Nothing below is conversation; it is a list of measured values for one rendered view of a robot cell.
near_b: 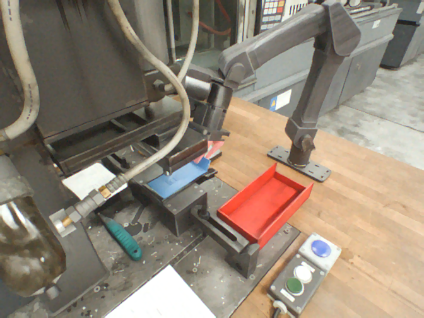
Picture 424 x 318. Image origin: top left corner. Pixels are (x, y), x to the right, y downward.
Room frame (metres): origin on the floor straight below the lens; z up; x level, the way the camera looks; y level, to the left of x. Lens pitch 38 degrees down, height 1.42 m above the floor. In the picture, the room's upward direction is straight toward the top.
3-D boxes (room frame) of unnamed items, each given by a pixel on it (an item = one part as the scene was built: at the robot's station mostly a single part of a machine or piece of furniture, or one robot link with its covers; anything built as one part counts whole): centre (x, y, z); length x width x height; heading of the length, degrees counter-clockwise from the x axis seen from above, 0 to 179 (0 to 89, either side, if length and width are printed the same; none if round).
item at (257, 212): (0.45, -0.14, 0.93); 0.25 x 0.12 x 0.06; 136
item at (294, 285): (0.24, -0.16, 0.93); 0.03 x 0.03 x 0.02
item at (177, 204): (0.47, 0.12, 0.98); 0.20 x 0.10 x 0.01; 46
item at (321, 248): (0.32, -0.23, 0.93); 0.04 x 0.04 x 0.02
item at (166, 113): (0.41, 0.16, 1.22); 0.26 x 0.18 x 0.30; 136
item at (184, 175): (0.49, 0.08, 1.00); 0.15 x 0.07 x 0.03; 136
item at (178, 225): (0.47, 0.12, 0.94); 0.20 x 0.10 x 0.07; 46
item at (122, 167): (0.57, 0.27, 0.95); 0.15 x 0.03 x 0.10; 46
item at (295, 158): (0.64, -0.28, 0.94); 0.20 x 0.07 x 0.08; 46
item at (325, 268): (0.32, -0.23, 0.90); 0.07 x 0.07 x 0.06; 46
